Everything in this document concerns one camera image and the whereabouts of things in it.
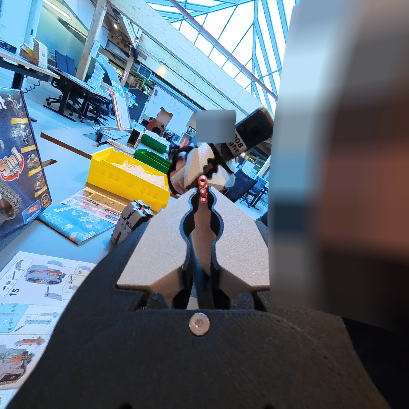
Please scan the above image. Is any white whiteboard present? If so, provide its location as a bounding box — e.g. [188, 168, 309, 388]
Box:
[142, 85, 195, 135]

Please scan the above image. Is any wooden post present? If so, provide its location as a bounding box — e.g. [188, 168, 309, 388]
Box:
[75, 0, 107, 82]

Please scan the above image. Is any grey desk with brown edge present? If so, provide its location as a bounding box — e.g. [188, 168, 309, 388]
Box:
[40, 126, 173, 167]

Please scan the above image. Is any brown cardboard cutout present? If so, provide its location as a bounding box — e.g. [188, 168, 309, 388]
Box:
[150, 107, 174, 137]

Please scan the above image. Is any person's right hand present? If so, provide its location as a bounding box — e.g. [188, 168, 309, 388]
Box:
[172, 177, 193, 196]

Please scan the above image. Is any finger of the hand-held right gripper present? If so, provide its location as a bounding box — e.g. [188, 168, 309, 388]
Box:
[209, 164, 238, 193]
[185, 143, 218, 190]

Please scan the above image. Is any printed instruction sheet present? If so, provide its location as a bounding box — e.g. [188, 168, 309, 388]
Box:
[0, 251, 96, 403]

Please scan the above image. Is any open cardboard box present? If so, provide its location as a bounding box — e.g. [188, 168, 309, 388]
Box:
[20, 38, 48, 69]

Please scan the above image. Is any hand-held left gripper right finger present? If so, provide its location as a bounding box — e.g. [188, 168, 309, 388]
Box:
[207, 188, 271, 310]

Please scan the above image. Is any dark blue office chair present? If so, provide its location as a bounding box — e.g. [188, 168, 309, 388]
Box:
[228, 169, 259, 203]

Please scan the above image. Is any white tilted stand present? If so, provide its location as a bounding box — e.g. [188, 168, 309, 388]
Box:
[110, 81, 133, 131]

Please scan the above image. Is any blue instruction booklet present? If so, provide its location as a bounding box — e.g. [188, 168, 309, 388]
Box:
[38, 204, 117, 246]

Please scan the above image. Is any long desk with chairs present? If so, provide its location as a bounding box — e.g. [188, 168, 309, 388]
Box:
[45, 65, 113, 126]

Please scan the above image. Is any dark grey motor assembly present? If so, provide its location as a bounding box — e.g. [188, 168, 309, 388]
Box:
[110, 200, 154, 245]

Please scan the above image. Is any green plastic bin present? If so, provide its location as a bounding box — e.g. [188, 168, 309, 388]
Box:
[134, 148, 173, 174]
[140, 132, 169, 154]

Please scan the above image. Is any printed colour leaflet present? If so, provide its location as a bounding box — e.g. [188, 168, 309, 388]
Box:
[61, 189, 136, 224]

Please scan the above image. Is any desk with coiled cable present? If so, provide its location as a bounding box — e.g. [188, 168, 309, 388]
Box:
[0, 48, 60, 96]

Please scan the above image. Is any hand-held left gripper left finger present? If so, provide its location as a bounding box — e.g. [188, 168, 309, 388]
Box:
[117, 188, 199, 310]

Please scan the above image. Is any yellow bin with clear bags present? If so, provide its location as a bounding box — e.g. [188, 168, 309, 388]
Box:
[86, 147, 171, 212]

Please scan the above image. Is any blue cardboard kit box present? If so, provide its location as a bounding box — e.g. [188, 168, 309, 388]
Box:
[0, 87, 52, 238]

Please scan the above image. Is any small wooden box stand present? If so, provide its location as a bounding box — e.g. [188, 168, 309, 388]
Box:
[127, 128, 145, 149]

